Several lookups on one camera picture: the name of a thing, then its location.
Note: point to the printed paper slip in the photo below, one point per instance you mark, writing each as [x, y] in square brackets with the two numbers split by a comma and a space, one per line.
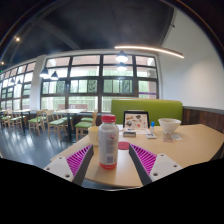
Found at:
[171, 137]

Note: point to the group of pendant lamps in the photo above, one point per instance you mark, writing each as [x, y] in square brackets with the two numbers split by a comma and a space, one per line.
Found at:
[121, 57]

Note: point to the pale yellow cup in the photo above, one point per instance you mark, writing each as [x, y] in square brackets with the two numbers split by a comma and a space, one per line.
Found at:
[93, 136]

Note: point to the white ceramic bowl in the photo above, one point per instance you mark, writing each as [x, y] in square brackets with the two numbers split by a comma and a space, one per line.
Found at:
[169, 125]

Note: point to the white paper sheet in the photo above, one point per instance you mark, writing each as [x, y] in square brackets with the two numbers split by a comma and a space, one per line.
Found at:
[120, 127]

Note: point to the small blue-capped white bottle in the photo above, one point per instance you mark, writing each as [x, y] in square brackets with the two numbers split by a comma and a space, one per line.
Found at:
[152, 126]

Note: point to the red-capped clear drink bottle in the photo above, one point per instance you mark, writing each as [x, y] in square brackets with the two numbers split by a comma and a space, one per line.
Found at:
[108, 143]

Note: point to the long curved linear ceiling lamp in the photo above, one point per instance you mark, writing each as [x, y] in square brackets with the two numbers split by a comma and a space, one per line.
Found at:
[150, 49]

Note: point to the square wooden dining table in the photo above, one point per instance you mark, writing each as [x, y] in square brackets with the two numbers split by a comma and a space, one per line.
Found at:
[23, 111]
[70, 111]

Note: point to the black-framed picture stand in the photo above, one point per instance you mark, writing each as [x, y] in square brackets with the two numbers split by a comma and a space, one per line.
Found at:
[136, 120]

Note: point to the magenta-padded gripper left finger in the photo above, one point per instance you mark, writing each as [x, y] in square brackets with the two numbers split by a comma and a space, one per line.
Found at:
[59, 167]

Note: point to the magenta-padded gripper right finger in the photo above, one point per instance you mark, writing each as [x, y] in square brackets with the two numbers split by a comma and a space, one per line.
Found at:
[162, 165]

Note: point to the dark-framed window wall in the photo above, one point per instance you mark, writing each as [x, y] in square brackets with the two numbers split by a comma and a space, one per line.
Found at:
[83, 71]

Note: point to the green upholstered bench back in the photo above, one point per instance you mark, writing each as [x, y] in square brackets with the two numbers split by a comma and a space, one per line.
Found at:
[156, 107]

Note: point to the small grey remote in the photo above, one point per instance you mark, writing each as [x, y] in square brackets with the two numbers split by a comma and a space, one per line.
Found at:
[151, 135]

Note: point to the flat round red coaster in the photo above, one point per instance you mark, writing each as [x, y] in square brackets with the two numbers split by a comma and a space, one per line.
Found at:
[124, 145]

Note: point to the group of green-seated wooden chairs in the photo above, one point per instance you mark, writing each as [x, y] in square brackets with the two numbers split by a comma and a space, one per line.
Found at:
[56, 122]

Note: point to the small dark flat box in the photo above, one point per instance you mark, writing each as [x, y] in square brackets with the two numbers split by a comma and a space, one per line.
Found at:
[129, 134]

